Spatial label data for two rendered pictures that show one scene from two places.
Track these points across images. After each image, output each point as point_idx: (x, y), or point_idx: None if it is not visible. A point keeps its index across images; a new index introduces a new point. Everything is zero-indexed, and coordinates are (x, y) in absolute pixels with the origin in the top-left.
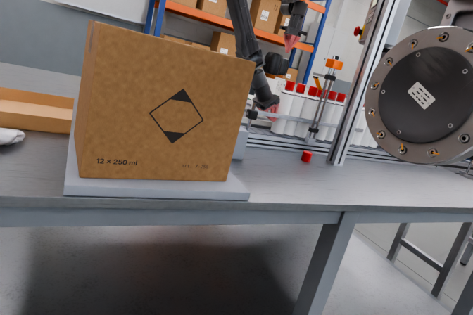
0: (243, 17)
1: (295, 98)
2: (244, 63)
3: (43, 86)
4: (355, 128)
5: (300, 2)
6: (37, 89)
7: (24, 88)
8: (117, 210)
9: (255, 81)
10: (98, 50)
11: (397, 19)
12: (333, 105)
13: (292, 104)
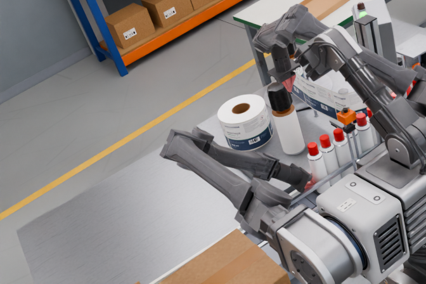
0: (241, 165)
1: (324, 155)
2: (279, 281)
3: (87, 255)
4: None
5: (276, 47)
6: (91, 269)
7: (83, 278)
8: None
9: (279, 179)
10: None
11: (388, 54)
12: (368, 130)
13: (324, 160)
